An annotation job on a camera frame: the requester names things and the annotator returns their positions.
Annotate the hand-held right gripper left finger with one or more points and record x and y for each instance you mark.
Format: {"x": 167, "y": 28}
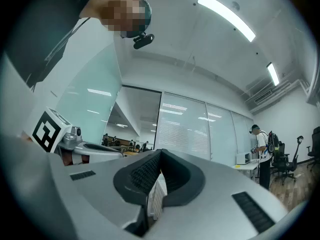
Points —
{"x": 100, "y": 191}

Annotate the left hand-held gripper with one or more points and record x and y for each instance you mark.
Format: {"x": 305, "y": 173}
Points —
{"x": 47, "y": 131}

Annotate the person's left hand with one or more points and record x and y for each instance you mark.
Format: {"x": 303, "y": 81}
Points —
{"x": 68, "y": 159}

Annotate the long ceiling light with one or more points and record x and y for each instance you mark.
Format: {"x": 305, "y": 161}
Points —
{"x": 226, "y": 16}

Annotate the short ceiling light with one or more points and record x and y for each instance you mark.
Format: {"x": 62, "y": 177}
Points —
{"x": 273, "y": 74}

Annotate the white window blind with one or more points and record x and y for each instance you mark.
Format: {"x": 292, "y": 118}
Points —
{"x": 182, "y": 129}
{"x": 221, "y": 136}
{"x": 242, "y": 134}

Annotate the ceiling air vent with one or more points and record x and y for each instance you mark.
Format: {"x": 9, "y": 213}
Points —
{"x": 263, "y": 96}

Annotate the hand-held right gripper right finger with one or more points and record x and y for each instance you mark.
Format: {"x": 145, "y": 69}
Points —
{"x": 212, "y": 199}

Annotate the grey gripper fisheye camera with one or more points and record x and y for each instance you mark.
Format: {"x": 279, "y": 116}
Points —
{"x": 76, "y": 131}

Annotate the black head-mounted camera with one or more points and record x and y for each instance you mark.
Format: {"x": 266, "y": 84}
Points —
{"x": 143, "y": 41}

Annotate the person's black shirt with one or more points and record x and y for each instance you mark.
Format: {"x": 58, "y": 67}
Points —
{"x": 45, "y": 21}

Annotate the beige patterned tablecloth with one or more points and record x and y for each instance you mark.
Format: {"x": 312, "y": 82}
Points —
{"x": 157, "y": 199}

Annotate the white microwave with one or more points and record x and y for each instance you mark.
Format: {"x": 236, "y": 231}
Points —
{"x": 242, "y": 158}

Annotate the white table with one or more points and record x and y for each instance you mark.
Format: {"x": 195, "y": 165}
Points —
{"x": 246, "y": 166}

